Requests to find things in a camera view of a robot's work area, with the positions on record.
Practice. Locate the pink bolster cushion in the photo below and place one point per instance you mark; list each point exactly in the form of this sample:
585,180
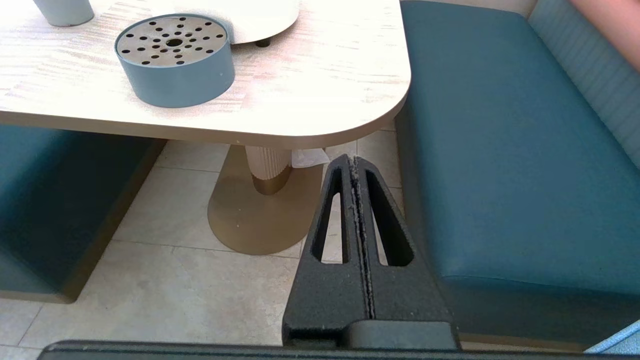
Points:
615,20

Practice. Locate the light blue rounded cover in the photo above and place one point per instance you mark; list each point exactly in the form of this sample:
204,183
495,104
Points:
620,342

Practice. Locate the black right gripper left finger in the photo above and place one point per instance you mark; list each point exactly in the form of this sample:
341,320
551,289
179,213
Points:
325,295

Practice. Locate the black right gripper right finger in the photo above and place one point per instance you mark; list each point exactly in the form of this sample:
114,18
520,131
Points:
405,295

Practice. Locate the large round perforated drip tray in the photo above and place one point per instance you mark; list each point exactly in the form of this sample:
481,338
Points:
175,82

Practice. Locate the dark blue seat cushion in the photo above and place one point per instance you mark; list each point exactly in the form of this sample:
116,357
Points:
525,175
50,200

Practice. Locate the large clear water dispenser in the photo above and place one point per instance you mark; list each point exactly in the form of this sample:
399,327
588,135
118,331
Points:
260,20

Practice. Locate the crumpled white tissue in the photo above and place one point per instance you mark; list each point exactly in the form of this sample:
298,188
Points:
307,157

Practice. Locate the grey-blue plastic cup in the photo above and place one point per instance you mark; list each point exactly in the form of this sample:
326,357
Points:
64,12

